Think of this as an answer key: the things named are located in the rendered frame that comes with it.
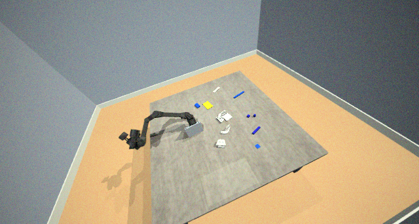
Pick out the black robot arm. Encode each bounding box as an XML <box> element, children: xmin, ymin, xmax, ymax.
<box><xmin>128</xmin><ymin>111</ymin><xmax>196</xmax><ymax>149</ymax></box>

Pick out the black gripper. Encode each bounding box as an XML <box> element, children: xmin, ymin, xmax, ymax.
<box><xmin>118</xmin><ymin>132</ymin><xmax>140</xmax><ymax>150</ymax></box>

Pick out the yellow flat square plate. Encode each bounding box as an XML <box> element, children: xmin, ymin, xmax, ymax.
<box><xmin>203</xmin><ymin>101</ymin><xmax>213</xmax><ymax>109</ymax></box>

